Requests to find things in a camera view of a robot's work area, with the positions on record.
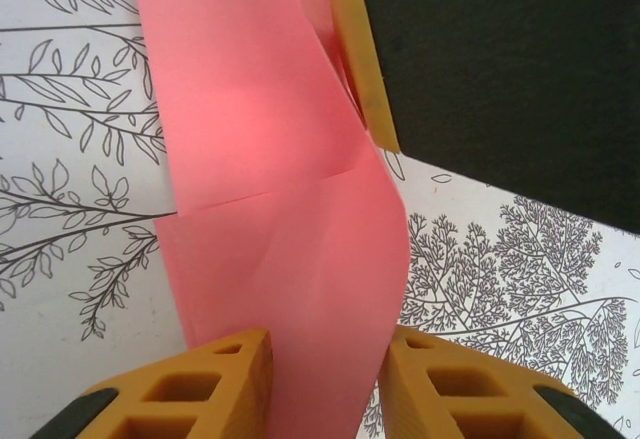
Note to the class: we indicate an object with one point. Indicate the floral tablecloth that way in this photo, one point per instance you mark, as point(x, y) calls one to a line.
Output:
point(75, 159)

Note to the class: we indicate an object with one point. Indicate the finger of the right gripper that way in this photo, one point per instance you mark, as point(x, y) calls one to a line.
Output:
point(500, 69)

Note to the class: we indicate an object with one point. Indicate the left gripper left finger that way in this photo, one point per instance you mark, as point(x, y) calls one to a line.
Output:
point(200, 389)

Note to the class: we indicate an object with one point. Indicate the pink cloth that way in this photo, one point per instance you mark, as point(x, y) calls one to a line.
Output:
point(250, 109)

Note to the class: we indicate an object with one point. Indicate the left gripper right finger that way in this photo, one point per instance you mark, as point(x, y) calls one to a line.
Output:
point(465, 399)

